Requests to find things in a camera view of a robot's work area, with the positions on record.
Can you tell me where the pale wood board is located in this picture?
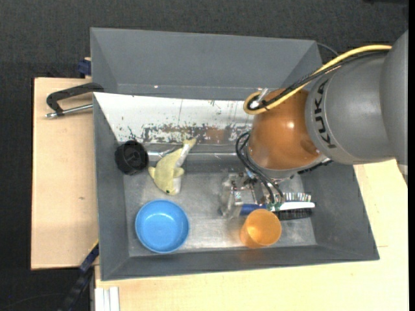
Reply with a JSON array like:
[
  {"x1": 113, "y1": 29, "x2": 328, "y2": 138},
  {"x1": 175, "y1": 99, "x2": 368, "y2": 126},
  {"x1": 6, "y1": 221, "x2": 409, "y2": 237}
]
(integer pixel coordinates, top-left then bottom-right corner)
[{"x1": 30, "y1": 76, "x2": 100, "y2": 271}]

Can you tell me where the black round knob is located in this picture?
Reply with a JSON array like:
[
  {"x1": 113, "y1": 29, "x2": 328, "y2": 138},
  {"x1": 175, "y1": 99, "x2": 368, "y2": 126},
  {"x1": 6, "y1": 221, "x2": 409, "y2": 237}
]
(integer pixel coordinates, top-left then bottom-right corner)
[{"x1": 113, "y1": 139, "x2": 150, "y2": 176}]

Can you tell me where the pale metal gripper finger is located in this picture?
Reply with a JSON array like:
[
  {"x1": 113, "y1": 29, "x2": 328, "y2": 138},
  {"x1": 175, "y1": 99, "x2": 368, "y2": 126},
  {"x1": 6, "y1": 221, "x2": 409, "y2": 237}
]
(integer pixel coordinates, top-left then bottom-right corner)
[
  {"x1": 218, "y1": 195, "x2": 245, "y2": 220},
  {"x1": 222, "y1": 172, "x2": 249, "y2": 197}
]

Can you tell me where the grey metal bin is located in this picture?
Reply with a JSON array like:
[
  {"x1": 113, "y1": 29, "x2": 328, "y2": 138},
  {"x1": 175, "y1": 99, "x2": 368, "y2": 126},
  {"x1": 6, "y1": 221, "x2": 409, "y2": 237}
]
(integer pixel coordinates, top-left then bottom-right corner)
[{"x1": 89, "y1": 27, "x2": 381, "y2": 282}]

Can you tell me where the orange plastic cup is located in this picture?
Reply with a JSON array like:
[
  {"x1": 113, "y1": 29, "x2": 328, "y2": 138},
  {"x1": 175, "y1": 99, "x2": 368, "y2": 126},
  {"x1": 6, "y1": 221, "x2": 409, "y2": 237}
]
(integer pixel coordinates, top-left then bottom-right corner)
[{"x1": 239, "y1": 208, "x2": 283, "y2": 249}]

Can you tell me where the blue bowl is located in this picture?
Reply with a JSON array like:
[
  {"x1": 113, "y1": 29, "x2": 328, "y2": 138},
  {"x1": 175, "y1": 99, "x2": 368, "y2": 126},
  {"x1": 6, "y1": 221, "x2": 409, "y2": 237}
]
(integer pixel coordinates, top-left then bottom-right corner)
[{"x1": 134, "y1": 199, "x2": 191, "y2": 255}]

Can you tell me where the yellow toy dolphin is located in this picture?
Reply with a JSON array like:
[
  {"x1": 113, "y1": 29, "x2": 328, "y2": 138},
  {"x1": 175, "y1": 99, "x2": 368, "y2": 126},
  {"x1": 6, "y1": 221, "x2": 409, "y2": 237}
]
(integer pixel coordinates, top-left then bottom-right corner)
[{"x1": 147, "y1": 137, "x2": 198, "y2": 196}]

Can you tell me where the silver fluted metal piece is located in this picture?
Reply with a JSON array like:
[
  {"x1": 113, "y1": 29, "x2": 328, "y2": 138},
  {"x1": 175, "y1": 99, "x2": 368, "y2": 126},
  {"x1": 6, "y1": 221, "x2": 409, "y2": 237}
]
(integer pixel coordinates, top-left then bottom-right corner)
[{"x1": 282, "y1": 190, "x2": 313, "y2": 204}]

